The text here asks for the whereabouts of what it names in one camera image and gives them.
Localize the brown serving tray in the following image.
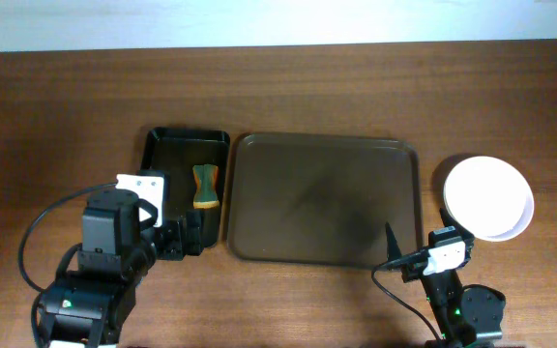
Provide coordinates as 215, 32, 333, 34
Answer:
226, 132, 423, 269

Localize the orange green scrub sponge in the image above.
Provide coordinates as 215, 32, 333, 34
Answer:
192, 164, 220, 210

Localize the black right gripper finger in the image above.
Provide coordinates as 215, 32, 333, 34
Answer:
385, 222, 402, 261
439, 208, 457, 229

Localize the white plate front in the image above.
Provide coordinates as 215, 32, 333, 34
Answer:
442, 156, 535, 242

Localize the black water basin tray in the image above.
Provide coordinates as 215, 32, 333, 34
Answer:
141, 127, 230, 255

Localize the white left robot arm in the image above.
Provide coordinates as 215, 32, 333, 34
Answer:
30, 170, 204, 347

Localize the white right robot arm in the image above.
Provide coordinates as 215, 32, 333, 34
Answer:
371, 209, 506, 348

